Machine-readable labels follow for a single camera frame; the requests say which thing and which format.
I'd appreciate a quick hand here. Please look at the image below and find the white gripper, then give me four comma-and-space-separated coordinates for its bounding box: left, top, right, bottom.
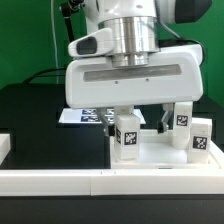
65, 44, 203, 136

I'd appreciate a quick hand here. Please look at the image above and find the white square table top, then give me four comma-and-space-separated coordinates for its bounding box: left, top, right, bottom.
110, 129, 220, 169

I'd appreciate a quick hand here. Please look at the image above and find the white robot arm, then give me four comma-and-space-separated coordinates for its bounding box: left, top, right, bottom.
65, 0, 213, 133

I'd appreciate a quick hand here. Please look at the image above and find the sheet of fiducial markers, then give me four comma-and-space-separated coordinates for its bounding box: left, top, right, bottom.
59, 108, 146, 124

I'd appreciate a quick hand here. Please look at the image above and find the white front fence wall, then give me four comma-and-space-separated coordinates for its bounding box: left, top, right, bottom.
0, 169, 224, 196

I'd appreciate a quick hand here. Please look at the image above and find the white fence wall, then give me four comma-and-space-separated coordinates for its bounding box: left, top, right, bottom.
210, 143, 224, 169
0, 134, 11, 165
0, 169, 224, 196

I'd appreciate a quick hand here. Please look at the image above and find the white right fence wall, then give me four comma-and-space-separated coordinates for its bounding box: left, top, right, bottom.
210, 143, 224, 169

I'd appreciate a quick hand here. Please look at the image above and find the black cable bundle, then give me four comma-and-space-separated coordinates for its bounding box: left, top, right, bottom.
22, 66, 68, 84

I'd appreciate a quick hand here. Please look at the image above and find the white left fence wall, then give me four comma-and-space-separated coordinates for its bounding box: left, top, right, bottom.
0, 134, 11, 165

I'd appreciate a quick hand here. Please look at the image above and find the grey hanging cable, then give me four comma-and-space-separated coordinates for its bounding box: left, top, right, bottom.
50, 0, 60, 84

